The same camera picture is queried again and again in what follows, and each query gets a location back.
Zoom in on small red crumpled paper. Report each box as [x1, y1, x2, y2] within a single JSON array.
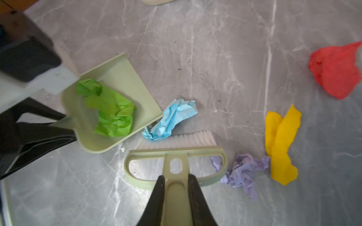
[[309, 41, 362, 100]]

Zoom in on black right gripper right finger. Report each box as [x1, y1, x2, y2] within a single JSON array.
[[188, 173, 217, 226]]

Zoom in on yellow folded paper scrap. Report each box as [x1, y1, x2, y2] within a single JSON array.
[[265, 105, 302, 186]]

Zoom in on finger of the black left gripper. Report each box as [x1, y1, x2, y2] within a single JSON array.
[[1, 122, 76, 179], [1, 98, 65, 130]]

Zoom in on cream trash bin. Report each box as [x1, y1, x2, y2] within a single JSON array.
[[141, 0, 174, 6]]

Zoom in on green hand brush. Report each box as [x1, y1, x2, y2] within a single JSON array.
[[123, 130, 228, 226]]

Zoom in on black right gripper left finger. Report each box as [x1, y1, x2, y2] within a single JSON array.
[[136, 175, 165, 226]]

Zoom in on green paper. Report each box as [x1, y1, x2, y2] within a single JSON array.
[[76, 78, 136, 137]]

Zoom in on green dustpan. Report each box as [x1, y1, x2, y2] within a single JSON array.
[[52, 53, 163, 153]]

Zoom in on cyan crumpled paper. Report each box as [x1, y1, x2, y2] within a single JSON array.
[[142, 99, 198, 141]]

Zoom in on lilac crumpled paper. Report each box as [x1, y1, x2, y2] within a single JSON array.
[[220, 153, 271, 199]]

